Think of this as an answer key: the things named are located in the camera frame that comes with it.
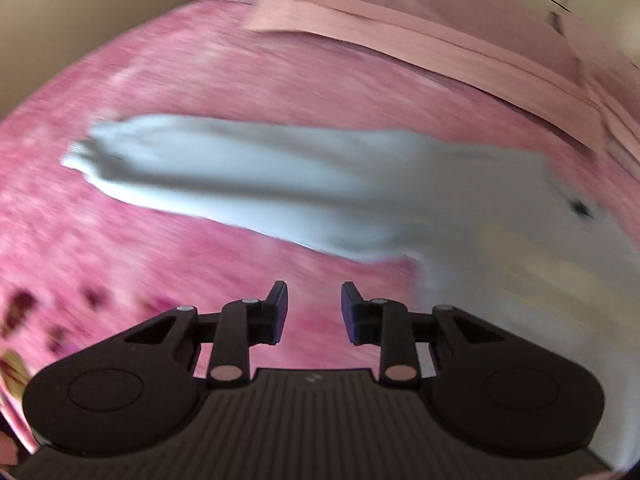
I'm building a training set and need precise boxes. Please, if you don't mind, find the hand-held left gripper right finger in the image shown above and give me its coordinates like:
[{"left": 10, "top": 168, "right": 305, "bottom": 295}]
[{"left": 341, "top": 281, "right": 507, "bottom": 388}]

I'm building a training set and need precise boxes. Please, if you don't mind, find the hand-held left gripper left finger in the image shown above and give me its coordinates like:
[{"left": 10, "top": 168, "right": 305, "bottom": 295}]
[{"left": 120, "top": 281, "right": 289, "bottom": 388}]

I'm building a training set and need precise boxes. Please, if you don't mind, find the light blue sweatshirt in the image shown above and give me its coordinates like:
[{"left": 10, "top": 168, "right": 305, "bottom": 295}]
[{"left": 60, "top": 114, "right": 640, "bottom": 471}]

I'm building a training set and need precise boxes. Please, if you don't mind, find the pink floral bedspread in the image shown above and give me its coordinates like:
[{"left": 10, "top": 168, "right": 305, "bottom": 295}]
[{"left": 0, "top": 0, "right": 640, "bottom": 461}]

